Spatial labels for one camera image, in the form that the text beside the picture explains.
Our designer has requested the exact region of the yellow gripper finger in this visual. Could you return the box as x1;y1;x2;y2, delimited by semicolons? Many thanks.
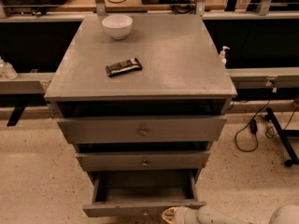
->
162;207;178;224

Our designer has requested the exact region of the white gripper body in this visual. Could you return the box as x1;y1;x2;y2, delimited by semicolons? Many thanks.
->
174;206;199;224

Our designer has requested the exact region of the grey bottom drawer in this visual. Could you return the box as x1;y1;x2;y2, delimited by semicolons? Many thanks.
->
82;170;206;217

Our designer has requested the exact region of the grey drawer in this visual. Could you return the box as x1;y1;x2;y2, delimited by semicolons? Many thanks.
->
76;150;209;172
82;170;206;217
58;115;226;144

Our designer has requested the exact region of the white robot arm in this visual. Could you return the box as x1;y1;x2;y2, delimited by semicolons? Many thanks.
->
162;204;299;224

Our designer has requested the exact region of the grey middle drawer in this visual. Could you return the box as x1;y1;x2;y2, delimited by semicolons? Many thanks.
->
76;150;209;172

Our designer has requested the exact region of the grey wooden drawer cabinet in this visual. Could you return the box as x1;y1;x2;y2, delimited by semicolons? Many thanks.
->
43;13;238;185

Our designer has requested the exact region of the grey top drawer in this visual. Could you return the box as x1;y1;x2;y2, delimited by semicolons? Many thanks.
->
58;115;226;144

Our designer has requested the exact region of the black wheeled stand leg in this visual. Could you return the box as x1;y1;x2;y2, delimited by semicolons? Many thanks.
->
265;107;299;167

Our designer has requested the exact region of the black snack bar wrapper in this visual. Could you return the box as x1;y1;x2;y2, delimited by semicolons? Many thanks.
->
106;58;143;77

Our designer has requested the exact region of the white pump bottle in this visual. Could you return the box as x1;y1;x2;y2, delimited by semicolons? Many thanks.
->
219;46;230;65

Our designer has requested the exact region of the white ceramic bowl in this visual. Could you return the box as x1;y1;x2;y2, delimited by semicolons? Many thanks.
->
102;15;133;40

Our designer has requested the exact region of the black floor cable with adapter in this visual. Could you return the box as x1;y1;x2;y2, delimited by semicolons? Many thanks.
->
234;77;299;153

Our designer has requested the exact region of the black shelf bracket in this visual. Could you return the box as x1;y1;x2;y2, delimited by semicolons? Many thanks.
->
7;105;26;127

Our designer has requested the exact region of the black coiled cable bundle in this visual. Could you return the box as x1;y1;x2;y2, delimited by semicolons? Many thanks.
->
169;0;197;16

